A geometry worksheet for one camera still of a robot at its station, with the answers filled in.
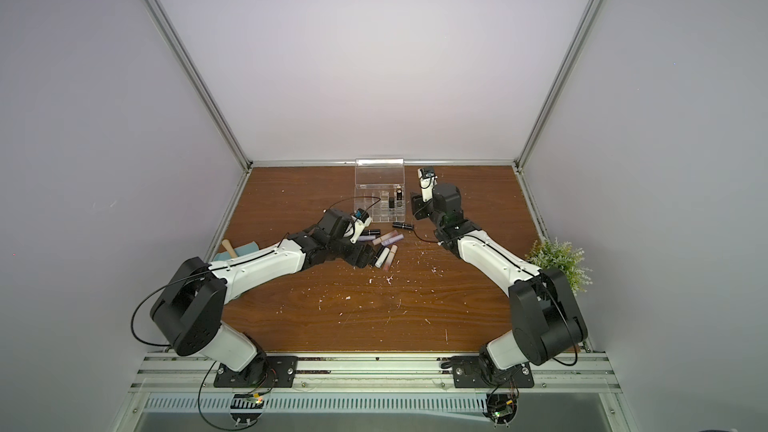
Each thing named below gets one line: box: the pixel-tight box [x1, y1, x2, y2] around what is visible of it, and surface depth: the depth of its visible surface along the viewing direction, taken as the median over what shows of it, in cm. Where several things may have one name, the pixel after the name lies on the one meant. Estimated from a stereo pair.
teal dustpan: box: [214, 241, 260, 261], surface depth 98 cm
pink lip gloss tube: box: [383, 244, 398, 272], surface depth 94 cm
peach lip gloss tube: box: [372, 230, 399, 246], surface depth 98 cm
